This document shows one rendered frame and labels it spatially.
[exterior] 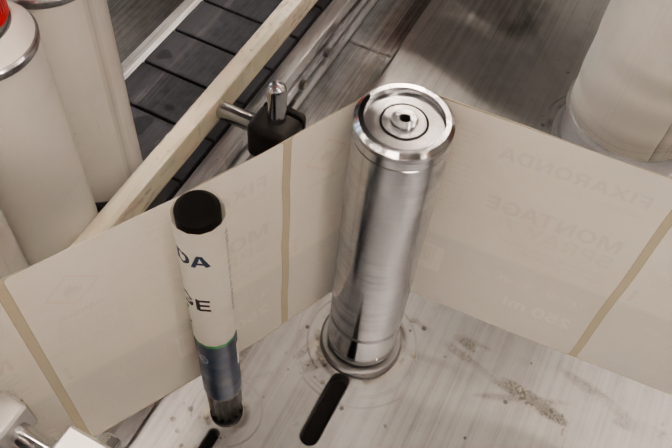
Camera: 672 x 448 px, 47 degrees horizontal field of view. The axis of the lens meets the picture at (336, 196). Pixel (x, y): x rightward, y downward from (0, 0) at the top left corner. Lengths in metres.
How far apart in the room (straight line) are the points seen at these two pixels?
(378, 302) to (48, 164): 0.17
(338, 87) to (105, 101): 0.24
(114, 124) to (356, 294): 0.17
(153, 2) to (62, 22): 0.32
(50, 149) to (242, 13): 0.25
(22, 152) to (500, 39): 0.37
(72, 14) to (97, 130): 0.08
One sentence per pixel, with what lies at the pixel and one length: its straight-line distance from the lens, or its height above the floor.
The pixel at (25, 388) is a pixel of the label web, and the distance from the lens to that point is 0.32.
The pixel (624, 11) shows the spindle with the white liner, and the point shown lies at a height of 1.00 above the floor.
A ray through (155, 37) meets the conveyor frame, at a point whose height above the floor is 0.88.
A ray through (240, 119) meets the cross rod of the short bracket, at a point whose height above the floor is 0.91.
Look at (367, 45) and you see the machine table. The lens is 0.66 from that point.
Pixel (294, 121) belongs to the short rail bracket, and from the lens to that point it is 0.48.
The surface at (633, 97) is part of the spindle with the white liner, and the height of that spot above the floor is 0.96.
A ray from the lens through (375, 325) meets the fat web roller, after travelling 0.38.
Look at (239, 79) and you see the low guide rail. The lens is 0.51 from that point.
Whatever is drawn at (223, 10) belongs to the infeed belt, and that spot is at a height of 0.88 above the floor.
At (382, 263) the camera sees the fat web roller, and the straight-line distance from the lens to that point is 0.33.
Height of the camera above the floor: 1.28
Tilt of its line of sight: 54 degrees down
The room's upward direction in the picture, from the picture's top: 6 degrees clockwise
